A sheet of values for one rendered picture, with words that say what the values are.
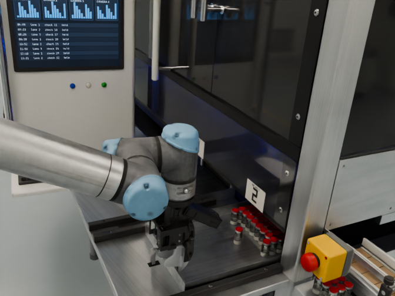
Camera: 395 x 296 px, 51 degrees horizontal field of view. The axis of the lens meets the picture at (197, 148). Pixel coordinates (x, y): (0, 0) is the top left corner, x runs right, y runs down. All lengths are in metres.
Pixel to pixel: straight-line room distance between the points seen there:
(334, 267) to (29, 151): 0.66
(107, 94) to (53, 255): 1.18
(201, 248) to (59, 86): 0.87
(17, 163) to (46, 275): 1.83
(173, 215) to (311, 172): 0.31
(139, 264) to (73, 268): 1.41
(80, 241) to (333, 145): 1.99
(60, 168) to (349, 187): 0.65
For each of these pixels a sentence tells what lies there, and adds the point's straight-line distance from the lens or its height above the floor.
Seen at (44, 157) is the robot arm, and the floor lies 1.30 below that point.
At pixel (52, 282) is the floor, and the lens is 2.41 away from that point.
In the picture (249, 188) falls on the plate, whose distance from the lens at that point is 1.14.
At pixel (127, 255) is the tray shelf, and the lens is 1.12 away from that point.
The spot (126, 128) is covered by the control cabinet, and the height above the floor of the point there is 0.92.
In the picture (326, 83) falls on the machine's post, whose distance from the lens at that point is 0.87.
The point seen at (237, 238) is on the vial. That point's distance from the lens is 1.16.
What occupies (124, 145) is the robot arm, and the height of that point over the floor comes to 1.25.
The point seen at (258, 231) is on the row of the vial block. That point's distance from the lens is 1.18.
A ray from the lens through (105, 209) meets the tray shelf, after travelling 1.30.
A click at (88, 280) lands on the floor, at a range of 2.39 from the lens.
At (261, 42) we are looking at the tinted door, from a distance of 1.06.
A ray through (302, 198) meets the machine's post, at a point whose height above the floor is 1.11.
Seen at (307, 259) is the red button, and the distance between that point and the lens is 0.96.
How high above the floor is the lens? 1.58
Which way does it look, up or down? 24 degrees down
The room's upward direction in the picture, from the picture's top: 4 degrees clockwise
